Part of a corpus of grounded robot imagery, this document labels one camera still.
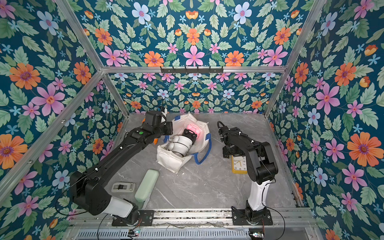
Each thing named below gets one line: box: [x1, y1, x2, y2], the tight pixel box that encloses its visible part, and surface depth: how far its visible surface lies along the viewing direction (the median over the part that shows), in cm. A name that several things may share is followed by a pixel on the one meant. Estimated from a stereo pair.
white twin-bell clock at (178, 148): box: [168, 142, 190, 157], surface depth 90 cm
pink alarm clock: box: [186, 124, 202, 137], surface depth 97 cm
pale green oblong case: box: [134, 169, 160, 203], surface depth 83 cm
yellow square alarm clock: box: [231, 154, 248, 174], surface depth 91 cm
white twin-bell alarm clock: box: [169, 135, 193, 149], surface depth 92 cm
